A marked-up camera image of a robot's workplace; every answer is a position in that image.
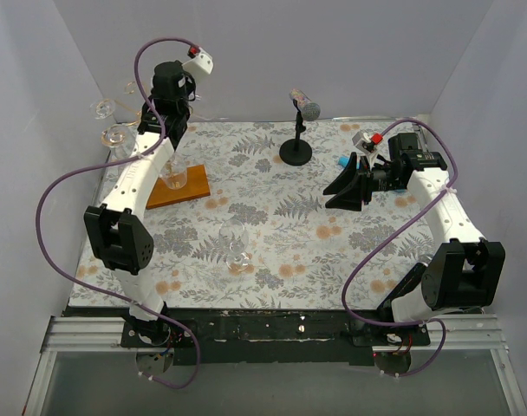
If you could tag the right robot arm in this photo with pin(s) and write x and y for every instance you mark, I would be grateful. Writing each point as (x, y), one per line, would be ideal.
(465, 269)

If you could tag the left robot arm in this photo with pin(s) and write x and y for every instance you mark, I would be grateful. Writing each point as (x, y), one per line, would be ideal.
(115, 228)

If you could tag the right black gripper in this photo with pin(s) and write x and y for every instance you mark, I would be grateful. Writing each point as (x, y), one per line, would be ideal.
(363, 184)

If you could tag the gold wire wine glass rack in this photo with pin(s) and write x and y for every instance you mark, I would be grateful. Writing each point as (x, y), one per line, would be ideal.
(158, 179)

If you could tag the blue cylinder toy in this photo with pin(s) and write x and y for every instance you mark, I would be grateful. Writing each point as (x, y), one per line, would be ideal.
(344, 161)

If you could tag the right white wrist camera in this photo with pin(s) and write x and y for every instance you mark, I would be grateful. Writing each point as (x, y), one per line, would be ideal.
(368, 143)

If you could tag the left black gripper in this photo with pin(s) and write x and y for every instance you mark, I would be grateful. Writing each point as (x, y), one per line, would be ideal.
(160, 123)

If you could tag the glitter microphone on stand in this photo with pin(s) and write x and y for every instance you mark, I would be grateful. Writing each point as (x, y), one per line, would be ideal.
(308, 109)

